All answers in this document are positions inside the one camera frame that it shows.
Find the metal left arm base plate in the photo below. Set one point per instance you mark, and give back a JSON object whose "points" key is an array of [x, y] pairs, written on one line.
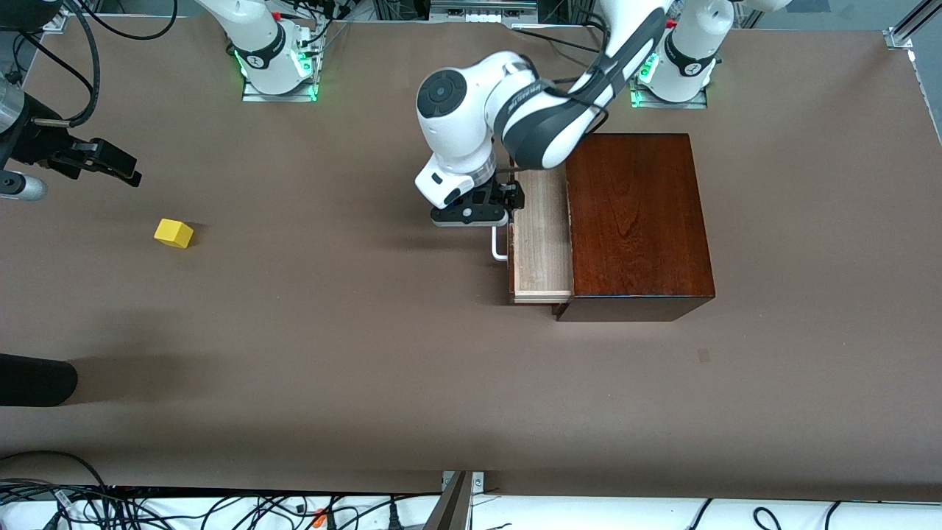
{"points": [[670, 104]]}

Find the dark brown wooden cabinet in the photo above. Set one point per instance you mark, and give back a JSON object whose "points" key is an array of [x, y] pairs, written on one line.
{"points": [[640, 221]]}

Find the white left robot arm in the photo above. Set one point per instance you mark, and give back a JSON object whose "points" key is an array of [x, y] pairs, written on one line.
{"points": [[449, 140]]}

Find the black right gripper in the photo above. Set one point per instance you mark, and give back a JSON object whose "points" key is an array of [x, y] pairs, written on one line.
{"points": [[45, 150]]}

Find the yellow wooden block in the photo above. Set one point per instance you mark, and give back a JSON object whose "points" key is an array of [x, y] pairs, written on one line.
{"points": [[173, 233]]}

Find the aluminium frame bracket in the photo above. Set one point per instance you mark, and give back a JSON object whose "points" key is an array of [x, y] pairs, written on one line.
{"points": [[901, 33], [56, 22]]}

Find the grey power strip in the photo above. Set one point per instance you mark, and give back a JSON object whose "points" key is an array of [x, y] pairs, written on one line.
{"points": [[482, 11]]}

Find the black cylindrical object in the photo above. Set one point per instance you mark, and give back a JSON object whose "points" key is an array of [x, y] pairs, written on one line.
{"points": [[37, 380]]}

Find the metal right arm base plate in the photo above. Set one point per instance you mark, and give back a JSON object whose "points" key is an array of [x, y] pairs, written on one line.
{"points": [[283, 96]]}

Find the grey metal mounting bracket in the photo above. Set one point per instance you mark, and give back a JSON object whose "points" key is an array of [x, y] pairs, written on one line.
{"points": [[452, 504]]}

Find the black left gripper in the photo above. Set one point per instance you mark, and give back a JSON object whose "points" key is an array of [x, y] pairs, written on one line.
{"points": [[497, 193]]}

